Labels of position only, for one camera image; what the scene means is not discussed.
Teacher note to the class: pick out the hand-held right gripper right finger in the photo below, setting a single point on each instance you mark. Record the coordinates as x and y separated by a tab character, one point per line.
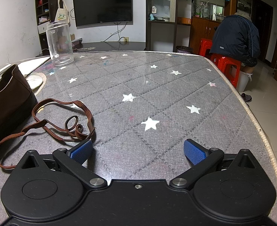
195	151

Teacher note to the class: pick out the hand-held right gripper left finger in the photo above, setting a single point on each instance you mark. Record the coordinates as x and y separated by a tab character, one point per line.
82	151

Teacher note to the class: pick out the brown shoelace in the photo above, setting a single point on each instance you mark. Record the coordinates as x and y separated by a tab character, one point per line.
82	105

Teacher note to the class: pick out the brown leather shoe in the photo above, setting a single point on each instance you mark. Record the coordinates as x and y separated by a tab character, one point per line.
6	103

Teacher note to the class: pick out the grey star-patterned table cover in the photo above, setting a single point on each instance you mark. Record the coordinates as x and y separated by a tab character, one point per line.
152	98

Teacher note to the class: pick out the dark slipper on floor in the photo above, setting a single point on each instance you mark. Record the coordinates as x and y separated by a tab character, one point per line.
246	97

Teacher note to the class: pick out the white plastic bucket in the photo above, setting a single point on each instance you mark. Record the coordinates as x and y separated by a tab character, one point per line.
243	80

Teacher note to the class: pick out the white paper sheets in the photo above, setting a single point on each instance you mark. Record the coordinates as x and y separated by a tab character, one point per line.
32	64

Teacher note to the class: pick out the purple patterned waste bin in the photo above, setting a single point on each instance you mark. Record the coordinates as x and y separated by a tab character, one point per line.
184	50

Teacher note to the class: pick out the black television console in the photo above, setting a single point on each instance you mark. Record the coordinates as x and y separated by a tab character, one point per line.
110	46

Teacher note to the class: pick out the clear glass jar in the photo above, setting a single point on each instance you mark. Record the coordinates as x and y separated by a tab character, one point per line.
59	44

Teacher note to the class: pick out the wooden cabinet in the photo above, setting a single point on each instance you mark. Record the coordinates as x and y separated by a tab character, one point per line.
199	30

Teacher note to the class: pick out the glass display cabinet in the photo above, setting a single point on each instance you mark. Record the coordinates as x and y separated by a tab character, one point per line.
148	35

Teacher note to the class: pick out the white tote bag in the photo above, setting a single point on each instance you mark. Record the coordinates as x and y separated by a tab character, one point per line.
62	16

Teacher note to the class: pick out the dark wooden door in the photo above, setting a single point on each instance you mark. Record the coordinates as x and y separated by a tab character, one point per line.
262	28

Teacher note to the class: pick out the dark open shelf unit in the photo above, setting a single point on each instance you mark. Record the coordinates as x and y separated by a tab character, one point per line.
51	9

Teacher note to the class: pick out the black television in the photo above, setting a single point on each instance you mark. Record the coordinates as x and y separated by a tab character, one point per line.
103	6

